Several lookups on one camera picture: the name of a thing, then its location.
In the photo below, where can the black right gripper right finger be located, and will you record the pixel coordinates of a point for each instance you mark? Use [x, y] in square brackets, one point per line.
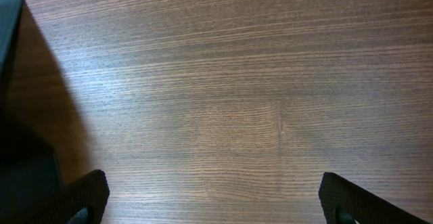
[344, 202]

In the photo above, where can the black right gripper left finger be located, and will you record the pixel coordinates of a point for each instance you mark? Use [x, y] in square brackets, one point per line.
[83, 201]

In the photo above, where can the black open box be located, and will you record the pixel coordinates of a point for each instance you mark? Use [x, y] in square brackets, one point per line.
[29, 169]

